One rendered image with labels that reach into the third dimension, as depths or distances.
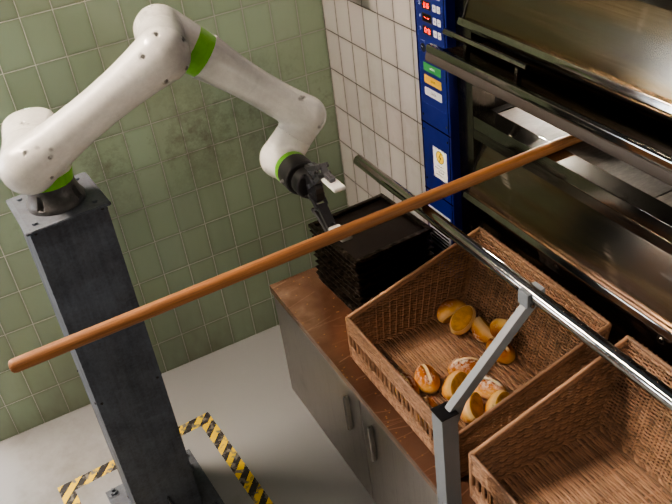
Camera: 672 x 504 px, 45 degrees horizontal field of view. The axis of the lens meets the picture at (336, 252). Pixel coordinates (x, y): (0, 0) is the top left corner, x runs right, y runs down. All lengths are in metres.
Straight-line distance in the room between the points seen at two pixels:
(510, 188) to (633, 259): 0.45
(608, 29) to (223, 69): 0.88
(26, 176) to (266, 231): 1.49
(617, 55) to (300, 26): 1.46
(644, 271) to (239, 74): 1.06
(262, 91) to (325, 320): 0.83
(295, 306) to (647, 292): 1.15
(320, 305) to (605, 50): 1.25
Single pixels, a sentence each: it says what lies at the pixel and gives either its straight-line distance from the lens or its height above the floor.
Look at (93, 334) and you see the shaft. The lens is 1.72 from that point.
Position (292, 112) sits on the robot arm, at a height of 1.33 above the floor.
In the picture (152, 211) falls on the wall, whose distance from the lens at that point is 3.04.
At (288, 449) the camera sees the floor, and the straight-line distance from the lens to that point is 3.00.
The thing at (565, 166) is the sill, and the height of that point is 1.18.
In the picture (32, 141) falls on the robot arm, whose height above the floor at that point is 1.46.
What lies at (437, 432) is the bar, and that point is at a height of 0.90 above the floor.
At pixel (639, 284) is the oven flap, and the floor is 0.99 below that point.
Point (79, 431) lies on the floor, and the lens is 3.33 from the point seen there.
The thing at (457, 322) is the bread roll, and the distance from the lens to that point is 2.43.
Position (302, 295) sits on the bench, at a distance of 2.69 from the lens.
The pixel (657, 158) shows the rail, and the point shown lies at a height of 1.42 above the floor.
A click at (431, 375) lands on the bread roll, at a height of 0.64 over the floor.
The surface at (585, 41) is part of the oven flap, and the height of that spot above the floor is 1.51.
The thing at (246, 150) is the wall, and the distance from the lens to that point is 3.07.
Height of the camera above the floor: 2.20
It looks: 34 degrees down
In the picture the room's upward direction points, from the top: 8 degrees counter-clockwise
